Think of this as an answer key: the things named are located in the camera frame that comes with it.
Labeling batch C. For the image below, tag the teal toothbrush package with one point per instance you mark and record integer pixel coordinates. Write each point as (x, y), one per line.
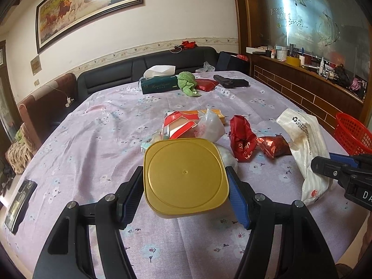
(146, 146)

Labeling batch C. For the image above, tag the wooden glazed door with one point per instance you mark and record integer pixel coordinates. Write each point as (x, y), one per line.
(5, 98)

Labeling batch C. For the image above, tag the pink floral tablecloth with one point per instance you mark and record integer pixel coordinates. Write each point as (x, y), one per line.
(101, 151)

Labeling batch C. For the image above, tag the red and white torn carton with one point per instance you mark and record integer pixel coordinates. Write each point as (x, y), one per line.
(177, 122)

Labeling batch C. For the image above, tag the white snack wrapper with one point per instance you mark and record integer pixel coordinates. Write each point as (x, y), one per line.
(305, 142)

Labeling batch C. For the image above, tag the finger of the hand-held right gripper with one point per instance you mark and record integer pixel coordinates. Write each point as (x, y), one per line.
(340, 157)
(325, 165)

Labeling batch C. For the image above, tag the red plastic basket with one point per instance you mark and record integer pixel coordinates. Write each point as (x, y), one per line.
(351, 133)

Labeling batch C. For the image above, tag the red flat packet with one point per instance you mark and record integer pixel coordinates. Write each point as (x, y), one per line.
(207, 85)

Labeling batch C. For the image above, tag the white charger plug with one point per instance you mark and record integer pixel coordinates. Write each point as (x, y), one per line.
(69, 101)

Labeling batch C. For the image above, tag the gold lidded plastic container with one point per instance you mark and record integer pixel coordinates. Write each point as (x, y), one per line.
(186, 174)

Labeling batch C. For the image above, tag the black flat device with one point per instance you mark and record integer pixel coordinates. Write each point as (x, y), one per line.
(20, 206)

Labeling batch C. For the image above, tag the clear plastic bag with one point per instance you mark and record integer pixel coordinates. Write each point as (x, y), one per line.
(210, 129)
(206, 67)

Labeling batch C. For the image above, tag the black leather sofa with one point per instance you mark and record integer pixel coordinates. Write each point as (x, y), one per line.
(116, 75)

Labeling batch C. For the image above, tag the red cloth item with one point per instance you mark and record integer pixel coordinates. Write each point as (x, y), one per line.
(189, 44)

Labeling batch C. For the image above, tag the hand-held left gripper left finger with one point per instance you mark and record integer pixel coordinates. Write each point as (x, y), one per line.
(132, 193)

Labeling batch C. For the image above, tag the brown armchair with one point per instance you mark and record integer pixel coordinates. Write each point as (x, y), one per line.
(43, 104)

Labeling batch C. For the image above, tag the etched fish glass panel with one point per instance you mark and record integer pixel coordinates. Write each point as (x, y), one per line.
(319, 20)

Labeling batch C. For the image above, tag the black toy pistol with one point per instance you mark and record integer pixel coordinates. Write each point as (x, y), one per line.
(232, 82)

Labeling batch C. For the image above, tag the green towel cloth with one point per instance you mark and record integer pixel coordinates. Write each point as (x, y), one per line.
(187, 81)

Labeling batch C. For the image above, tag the dark green tissue box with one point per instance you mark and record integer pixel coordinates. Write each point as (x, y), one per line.
(158, 85)

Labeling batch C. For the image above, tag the clear plastic bag on sofa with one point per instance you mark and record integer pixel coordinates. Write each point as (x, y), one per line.
(206, 67)

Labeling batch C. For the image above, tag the framed horse painting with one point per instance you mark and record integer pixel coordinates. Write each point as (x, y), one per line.
(87, 5)

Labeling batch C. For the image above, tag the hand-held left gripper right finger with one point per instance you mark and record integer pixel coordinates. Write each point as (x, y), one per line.
(237, 199)

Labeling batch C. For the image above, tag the large red foil wrapper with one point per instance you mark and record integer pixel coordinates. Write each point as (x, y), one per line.
(241, 139)

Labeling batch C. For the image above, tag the small red foil wrapper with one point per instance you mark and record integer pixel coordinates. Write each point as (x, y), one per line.
(273, 146)

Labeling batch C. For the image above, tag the orange cardboard box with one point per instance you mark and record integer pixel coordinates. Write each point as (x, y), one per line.
(218, 116)

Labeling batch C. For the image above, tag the black bag on counter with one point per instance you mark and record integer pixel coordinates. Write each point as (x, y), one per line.
(343, 75)

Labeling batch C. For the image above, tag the small framed wall plaque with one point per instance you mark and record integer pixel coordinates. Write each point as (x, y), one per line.
(35, 64)

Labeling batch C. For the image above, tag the dark blue paper bag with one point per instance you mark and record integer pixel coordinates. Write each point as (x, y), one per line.
(229, 62)

